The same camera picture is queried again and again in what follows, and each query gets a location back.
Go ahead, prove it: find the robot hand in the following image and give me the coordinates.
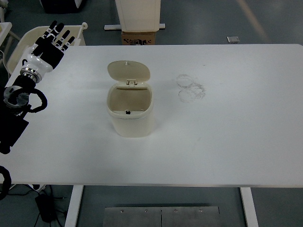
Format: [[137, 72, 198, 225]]
[[22, 20, 75, 77]]

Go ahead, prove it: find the cream trash bin with lid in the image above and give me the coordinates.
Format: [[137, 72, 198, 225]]
[[106, 60, 156, 138]]

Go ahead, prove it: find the black power adapter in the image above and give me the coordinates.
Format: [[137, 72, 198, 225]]
[[35, 193, 58, 223]]

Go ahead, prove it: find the white floor base bar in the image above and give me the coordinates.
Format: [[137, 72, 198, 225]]
[[104, 23, 167, 31]]

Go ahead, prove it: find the tall white bin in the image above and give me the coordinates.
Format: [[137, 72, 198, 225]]
[[115, 0, 162, 33]]

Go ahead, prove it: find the cream plastic tub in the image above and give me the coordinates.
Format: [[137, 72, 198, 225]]
[[6, 22, 89, 76]]

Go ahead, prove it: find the black cable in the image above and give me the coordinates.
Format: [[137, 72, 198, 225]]
[[0, 184, 68, 227]]

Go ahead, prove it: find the brown cardboard box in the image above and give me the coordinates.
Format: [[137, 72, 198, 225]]
[[121, 30, 157, 45]]

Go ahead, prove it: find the white table leg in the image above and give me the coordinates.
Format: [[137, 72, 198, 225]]
[[64, 185, 84, 227], [239, 187, 259, 227]]

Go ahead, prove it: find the grey metal plate with screws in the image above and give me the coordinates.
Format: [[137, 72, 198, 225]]
[[104, 206, 220, 227]]

